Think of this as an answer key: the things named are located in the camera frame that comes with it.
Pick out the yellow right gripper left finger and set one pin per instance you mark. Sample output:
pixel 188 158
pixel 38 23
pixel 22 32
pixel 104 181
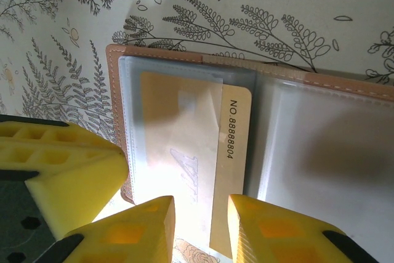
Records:
pixel 129 238

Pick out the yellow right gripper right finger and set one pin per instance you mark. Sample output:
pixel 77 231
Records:
pixel 277 238

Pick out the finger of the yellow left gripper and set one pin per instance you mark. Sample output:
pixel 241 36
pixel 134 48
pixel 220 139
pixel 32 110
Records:
pixel 77 183

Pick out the gold VIP credit card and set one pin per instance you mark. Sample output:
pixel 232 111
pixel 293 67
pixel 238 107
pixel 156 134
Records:
pixel 234 152

